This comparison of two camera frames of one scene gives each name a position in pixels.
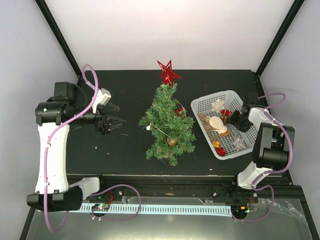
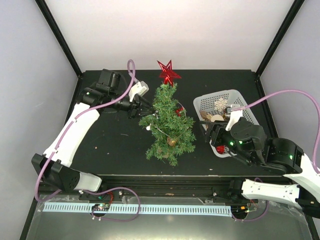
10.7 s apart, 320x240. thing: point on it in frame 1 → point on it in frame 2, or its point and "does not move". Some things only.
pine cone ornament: x=171 y=142 does not move
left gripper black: x=103 y=127 → x=135 y=108
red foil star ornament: x=167 y=73 does not move
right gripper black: x=243 y=128 → x=216 y=127
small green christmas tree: x=173 y=129 does not move
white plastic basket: x=213 y=112 does not move
